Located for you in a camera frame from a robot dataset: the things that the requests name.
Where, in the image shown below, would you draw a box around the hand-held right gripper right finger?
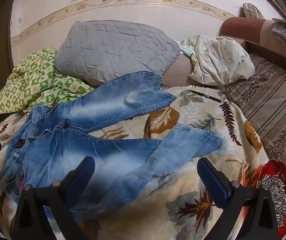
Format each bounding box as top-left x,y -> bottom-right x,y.
197,157 -> 279,240

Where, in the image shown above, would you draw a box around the black pen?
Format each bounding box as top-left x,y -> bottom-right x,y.
188,89 -> 222,103

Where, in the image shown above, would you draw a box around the brown sofa armrest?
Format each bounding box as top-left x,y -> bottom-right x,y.
219,17 -> 286,80

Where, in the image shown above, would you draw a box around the blue denim pants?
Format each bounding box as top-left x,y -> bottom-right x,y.
0,71 -> 224,222

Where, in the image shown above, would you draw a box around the green patterned pillow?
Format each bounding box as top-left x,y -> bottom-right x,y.
0,47 -> 95,114

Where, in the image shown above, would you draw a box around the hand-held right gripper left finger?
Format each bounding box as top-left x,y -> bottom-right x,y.
12,156 -> 96,240

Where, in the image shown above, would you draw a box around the teal face mask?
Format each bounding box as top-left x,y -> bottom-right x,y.
179,44 -> 196,57

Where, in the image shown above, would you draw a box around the grey quilted pillow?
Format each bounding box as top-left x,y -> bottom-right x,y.
55,20 -> 181,88

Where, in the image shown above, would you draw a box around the brown sofa backrest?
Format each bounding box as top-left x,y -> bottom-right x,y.
161,54 -> 226,88

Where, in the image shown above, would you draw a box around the crumpled white cloth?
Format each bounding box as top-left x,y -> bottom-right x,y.
188,34 -> 256,85

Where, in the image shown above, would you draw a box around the leaf printed blanket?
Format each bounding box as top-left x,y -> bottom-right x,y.
0,84 -> 271,240

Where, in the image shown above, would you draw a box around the pile of sunflower seeds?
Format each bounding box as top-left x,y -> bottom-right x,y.
260,175 -> 286,228

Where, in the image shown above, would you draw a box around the striped cushion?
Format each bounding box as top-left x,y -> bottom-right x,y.
242,3 -> 266,20

